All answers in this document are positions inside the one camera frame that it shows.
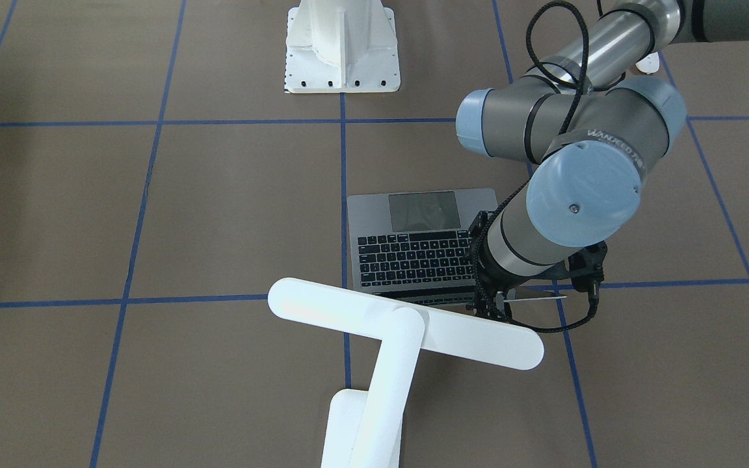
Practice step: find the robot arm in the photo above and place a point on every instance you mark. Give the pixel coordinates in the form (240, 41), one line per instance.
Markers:
(593, 135)

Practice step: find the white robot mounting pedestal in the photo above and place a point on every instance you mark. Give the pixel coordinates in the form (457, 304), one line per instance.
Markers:
(341, 47)

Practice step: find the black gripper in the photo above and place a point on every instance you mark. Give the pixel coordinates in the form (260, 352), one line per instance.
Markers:
(495, 290)

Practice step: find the white desk lamp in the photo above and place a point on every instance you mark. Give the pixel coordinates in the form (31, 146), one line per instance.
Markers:
(364, 427)

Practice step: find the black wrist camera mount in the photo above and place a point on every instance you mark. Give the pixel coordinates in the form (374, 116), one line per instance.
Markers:
(586, 268)

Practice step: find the white computer mouse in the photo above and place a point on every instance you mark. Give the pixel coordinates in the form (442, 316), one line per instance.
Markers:
(649, 64)

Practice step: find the grey laptop computer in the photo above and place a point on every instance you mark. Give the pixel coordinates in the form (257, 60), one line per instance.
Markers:
(413, 246)

